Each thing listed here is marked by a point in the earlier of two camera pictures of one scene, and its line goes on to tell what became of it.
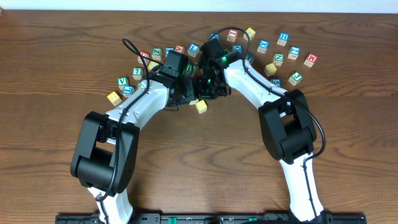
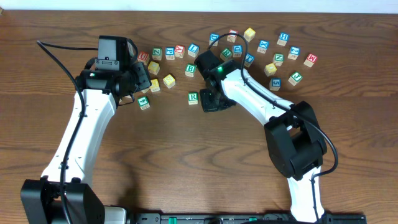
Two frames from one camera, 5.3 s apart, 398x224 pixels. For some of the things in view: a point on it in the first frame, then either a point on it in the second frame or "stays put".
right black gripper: [200, 91] → [207, 106]
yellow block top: [251, 33] stays put
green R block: [193, 102] stays put
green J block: [295, 78] stays put
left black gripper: [189, 92] → [140, 76]
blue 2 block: [293, 53] stays put
